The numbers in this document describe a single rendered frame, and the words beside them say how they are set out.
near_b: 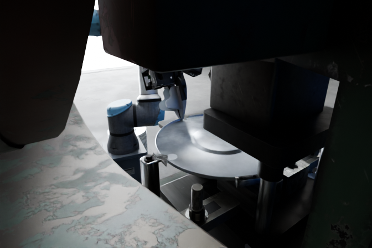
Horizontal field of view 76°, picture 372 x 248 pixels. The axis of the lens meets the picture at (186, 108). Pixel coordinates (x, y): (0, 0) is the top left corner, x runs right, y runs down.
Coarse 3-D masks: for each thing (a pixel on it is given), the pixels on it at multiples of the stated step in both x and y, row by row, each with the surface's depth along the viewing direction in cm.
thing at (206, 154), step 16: (176, 128) 59; (192, 128) 59; (160, 144) 52; (176, 144) 52; (192, 144) 52; (208, 144) 51; (224, 144) 51; (176, 160) 46; (192, 160) 46; (208, 160) 46; (224, 160) 46; (240, 160) 46; (256, 160) 46; (208, 176) 41; (224, 176) 41
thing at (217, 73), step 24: (216, 72) 39; (240, 72) 35; (264, 72) 31; (288, 72) 32; (312, 72) 35; (216, 96) 40; (240, 96) 36; (264, 96) 32; (288, 96) 33; (312, 96) 37; (240, 120) 37; (264, 120) 33; (288, 120) 35
